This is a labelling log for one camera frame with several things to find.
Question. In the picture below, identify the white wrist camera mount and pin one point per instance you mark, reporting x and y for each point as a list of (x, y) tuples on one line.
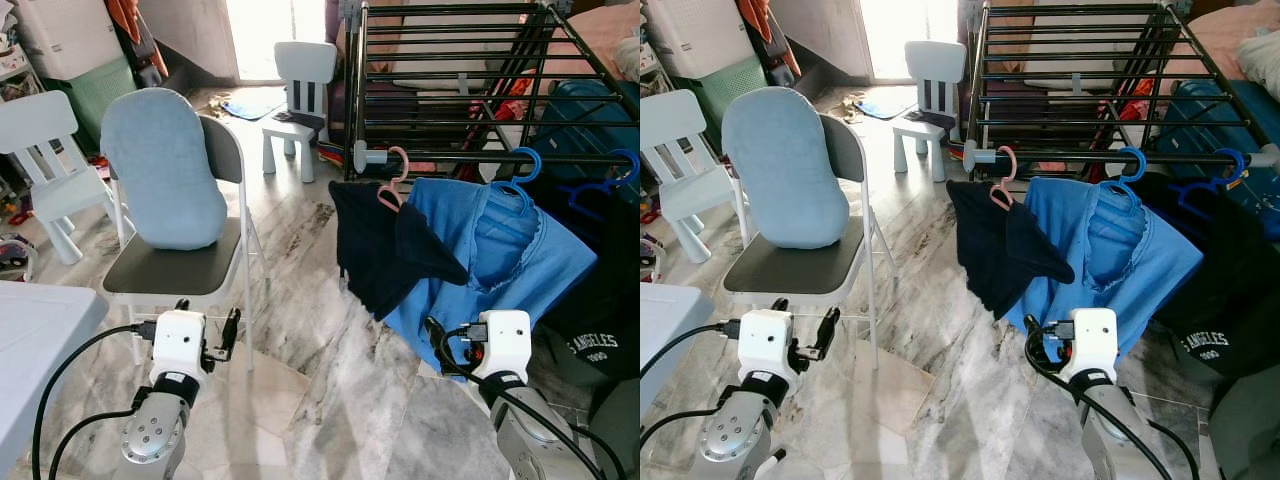
[(508, 345), (765, 345), (1093, 345), (178, 345)]

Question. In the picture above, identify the pink hanger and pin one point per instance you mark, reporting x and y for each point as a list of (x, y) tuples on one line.
[(1000, 198), (388, 198)]

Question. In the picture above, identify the blue knit sweater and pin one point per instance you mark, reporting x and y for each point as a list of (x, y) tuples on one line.
[(1130, 270), (520, 270)]

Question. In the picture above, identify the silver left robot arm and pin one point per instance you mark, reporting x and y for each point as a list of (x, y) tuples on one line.
[(735, 440), (155, 435)]

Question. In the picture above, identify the green perforated basket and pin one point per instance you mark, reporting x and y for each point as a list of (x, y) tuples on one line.
[(730, 90), (95, 100)]

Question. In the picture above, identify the dark navy garment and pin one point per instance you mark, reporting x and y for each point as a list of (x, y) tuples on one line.
[(990, 250), (375, 250)]

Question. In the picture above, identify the grey folding chair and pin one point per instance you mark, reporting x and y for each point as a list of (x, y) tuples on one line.
[(175, 270), (800, 270)]

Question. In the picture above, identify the white plastic folding table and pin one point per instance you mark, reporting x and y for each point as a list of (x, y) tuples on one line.
[(40, 340), (665, 330)]

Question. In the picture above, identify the black drying rack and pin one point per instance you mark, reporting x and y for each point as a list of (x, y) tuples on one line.
[(1060, 157), (460, 157)]

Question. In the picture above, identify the pink blanket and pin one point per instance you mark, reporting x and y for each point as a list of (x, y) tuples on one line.
[(1225, 35), (605, 35)]

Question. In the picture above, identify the blue plastic hanger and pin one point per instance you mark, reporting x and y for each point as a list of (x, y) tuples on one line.
[(1242, 165), (590, 190), (538, 163), (1143, 163)]

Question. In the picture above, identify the orange hanging cloth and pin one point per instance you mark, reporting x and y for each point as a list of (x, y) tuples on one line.
[(755, 15), (125, 15)]

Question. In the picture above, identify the light blue pillow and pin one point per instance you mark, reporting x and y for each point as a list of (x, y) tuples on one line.
[(165, 170), (785, 170)]

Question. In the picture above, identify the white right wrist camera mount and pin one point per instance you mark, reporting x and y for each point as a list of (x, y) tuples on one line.
[(1093, 345), (508, 345)]

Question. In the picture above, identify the blue suitcase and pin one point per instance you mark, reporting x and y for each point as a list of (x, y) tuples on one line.
[(1210, 120), (585, 125)]

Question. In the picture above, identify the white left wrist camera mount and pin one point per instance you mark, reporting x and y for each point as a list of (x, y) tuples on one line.
[(178, 345), (765, 345)]

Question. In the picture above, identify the black printed t-shirt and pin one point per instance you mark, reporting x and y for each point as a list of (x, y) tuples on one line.
[(610, 300), (1230, 290)]

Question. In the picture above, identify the white children's chair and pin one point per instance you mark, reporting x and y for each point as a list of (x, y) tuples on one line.
[(305, 62), (937, 62), (35, 125), (670, 125)]

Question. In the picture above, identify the blue floor mat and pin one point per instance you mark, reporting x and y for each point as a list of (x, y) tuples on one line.
[(885, 107), (255, 105)]

